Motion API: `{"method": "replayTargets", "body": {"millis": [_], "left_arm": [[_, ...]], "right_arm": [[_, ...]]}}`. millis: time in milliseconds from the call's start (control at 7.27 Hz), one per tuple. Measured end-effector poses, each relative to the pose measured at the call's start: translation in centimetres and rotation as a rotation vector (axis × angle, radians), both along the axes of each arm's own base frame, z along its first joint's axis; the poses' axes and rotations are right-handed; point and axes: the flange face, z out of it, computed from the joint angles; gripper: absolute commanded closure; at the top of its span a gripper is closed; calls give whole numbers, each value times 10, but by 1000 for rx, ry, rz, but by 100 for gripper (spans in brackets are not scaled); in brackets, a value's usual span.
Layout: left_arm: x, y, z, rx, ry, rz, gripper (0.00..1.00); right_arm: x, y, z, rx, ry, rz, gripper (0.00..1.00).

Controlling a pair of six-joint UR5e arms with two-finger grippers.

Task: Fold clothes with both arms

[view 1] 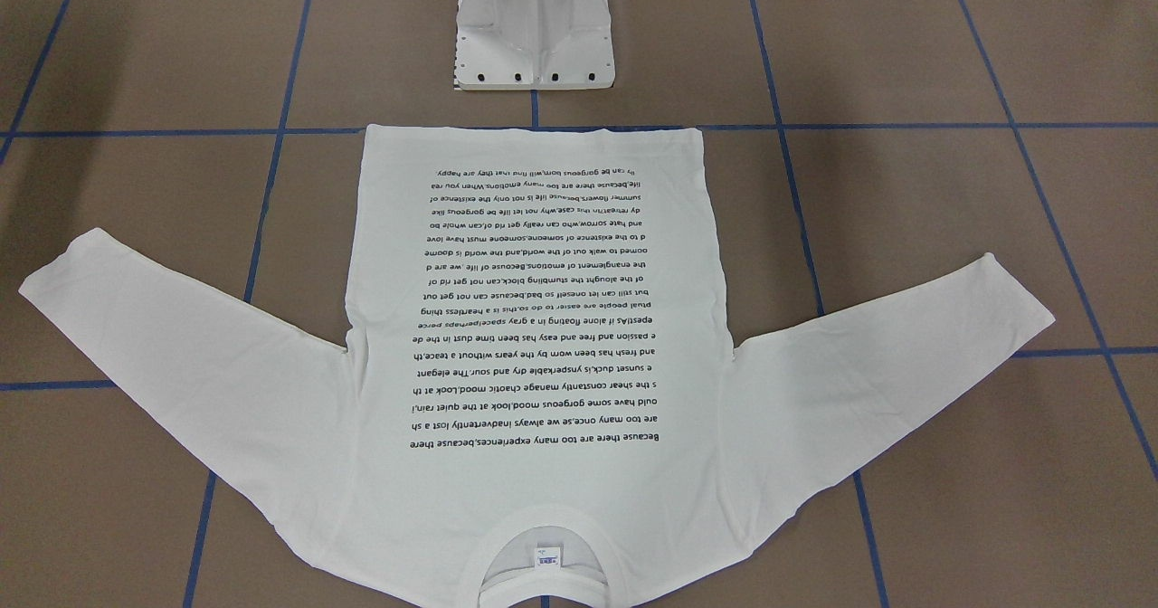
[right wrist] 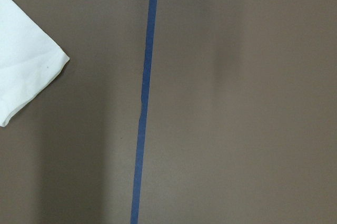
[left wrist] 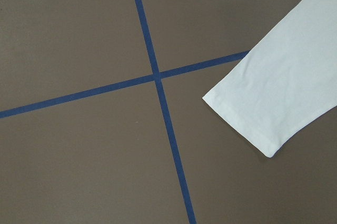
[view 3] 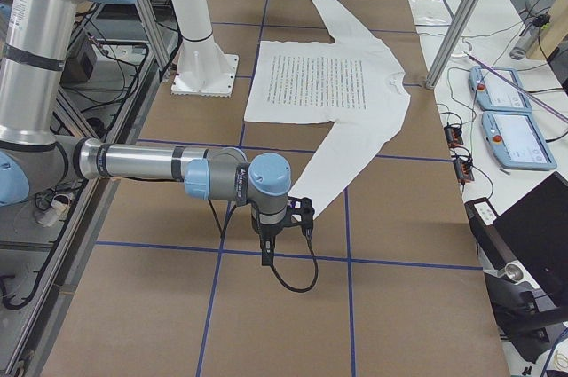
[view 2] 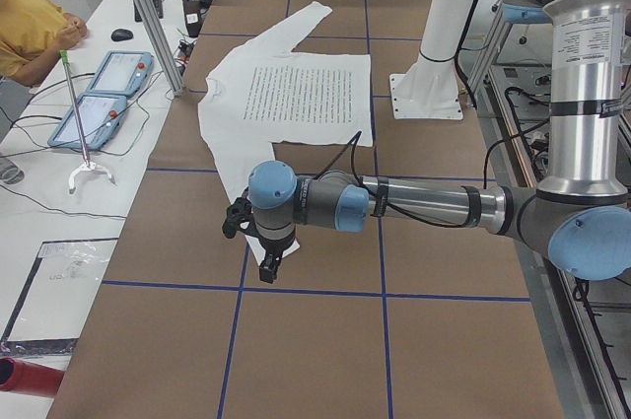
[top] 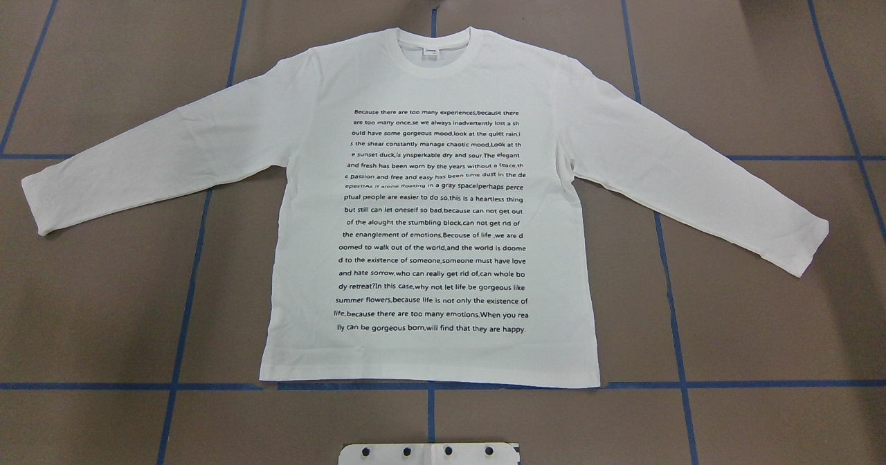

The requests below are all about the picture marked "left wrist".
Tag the white printed t-shirt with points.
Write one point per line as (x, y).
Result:
(285, 82)

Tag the brown paper table cover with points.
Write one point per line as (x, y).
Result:
(102, 118)

